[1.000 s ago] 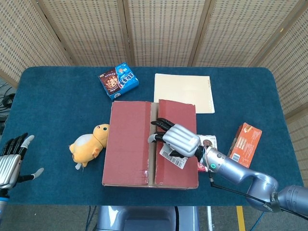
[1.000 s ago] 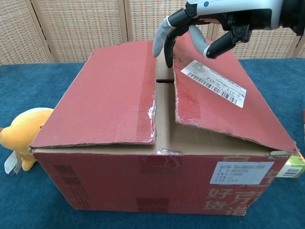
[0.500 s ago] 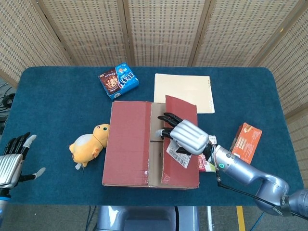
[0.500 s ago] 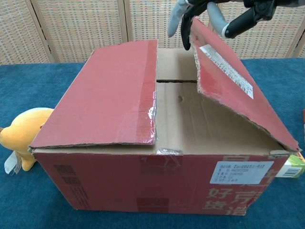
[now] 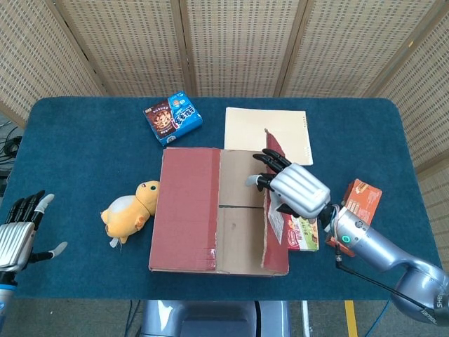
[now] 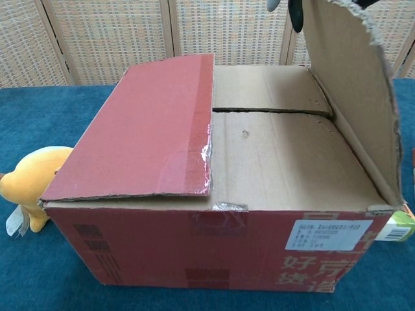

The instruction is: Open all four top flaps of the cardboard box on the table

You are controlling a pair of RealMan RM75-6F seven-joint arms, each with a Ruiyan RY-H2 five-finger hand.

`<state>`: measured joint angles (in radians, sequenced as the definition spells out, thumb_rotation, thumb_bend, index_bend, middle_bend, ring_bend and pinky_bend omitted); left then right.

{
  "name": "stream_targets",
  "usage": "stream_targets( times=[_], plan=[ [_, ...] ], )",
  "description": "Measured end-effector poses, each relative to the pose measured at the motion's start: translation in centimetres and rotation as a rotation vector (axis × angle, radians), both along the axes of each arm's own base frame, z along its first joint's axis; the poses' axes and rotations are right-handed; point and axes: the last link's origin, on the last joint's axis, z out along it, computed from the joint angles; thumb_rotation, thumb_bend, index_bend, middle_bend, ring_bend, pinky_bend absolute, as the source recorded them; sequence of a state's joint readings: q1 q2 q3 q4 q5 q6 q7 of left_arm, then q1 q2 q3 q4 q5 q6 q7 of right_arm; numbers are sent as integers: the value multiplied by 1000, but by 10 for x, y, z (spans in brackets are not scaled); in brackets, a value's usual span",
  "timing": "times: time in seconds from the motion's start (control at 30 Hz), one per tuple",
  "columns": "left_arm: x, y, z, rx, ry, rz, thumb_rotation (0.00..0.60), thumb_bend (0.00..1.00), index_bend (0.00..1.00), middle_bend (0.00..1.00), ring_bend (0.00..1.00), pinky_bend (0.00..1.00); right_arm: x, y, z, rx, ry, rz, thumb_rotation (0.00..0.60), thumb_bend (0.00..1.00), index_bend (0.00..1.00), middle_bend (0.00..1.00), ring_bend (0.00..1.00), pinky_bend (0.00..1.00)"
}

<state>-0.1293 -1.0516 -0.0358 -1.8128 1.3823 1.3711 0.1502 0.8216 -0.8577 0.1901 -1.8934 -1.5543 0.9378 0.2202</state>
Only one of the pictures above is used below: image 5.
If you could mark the blue cookie box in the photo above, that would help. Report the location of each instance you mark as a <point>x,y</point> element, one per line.
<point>175,119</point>

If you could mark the woven folding screen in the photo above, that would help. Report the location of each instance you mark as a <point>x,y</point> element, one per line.
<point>238,45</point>

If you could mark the yellow plush toy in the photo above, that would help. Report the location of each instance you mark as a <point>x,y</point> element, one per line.
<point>126,214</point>

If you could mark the beige spiral notebook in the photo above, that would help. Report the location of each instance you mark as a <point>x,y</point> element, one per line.
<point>245,130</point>

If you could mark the white table leg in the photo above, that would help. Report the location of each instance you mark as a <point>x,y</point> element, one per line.
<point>306,317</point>

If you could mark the green and red snack box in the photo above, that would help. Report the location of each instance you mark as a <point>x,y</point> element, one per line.
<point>305,238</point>

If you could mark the red cardboard shipping box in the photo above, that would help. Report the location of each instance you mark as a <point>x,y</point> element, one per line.
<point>189,196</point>

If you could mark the orange snack box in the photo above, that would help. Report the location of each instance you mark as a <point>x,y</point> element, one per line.
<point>366,198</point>

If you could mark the blue table cloth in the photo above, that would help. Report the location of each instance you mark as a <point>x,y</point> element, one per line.
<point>70,140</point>

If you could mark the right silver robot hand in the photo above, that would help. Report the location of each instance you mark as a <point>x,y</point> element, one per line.
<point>301,189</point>

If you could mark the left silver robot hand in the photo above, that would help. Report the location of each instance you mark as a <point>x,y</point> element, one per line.
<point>14,242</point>

